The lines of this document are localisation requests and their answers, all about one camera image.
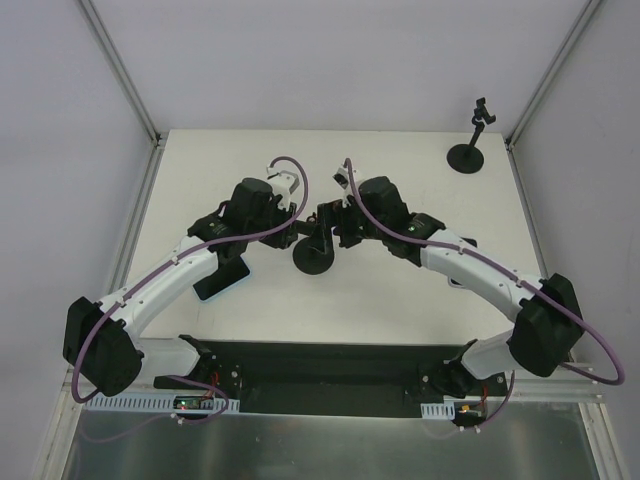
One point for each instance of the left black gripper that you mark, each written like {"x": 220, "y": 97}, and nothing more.
{"x": 288, "y": 230}

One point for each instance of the black phone stand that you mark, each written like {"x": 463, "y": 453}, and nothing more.
{"x": 304, "y": 263}

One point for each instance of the left aluminium frame post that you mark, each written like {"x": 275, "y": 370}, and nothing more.
{"x": 107, "y": 46}

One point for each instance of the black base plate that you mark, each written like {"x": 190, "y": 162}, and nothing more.
{"x": 384, "y": 381}

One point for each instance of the phone with light blue case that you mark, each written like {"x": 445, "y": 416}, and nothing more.
{"x": 224, "y": 277}

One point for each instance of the aluminium frame post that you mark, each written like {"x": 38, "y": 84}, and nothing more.
{"x": 107, "y": 46}
{"x": 571, "y": 40}

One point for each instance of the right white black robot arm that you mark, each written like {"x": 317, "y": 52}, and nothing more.
{"x": 544, "y": 329}

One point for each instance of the white cable duct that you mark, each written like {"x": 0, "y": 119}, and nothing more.
{"x": 444, "y": 411}
{"x": 162, "y": 403}

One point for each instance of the right aluminium frame rail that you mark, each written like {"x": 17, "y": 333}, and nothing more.
{"x": 528, "y": 212}

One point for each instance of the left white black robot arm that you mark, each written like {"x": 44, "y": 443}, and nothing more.
{"x": 103, "y": 338}

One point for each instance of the right white cable duct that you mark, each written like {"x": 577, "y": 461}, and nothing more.
{"x": 444, "y": 411}

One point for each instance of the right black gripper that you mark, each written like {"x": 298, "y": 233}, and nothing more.
{"x": 325, "y": 220}

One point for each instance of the left white cable duct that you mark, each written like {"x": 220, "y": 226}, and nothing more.
{"x": 162, "y": 403}

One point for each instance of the phone with lilac case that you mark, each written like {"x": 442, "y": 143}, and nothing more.
{"x": 454, "y": 283}

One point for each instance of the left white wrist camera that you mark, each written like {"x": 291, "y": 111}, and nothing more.
{"x": 284, "y": 184}

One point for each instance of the aluminium profile right front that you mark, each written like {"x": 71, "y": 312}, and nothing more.
{"x": 562, "y": 386}

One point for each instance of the aluminium frame rail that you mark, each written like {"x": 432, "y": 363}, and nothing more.
{"x": 124, "y": 254}
{"x": 528, "y": 212}

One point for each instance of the black phone stand far corner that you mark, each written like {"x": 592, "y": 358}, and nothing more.
{"x": 467, "y": 158}

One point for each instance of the right aluminium frame post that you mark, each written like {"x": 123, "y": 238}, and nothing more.
{"x": 571, "y": 40}

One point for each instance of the left aluminium frame rail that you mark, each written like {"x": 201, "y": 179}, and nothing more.
{"x": 124, "y": 254}

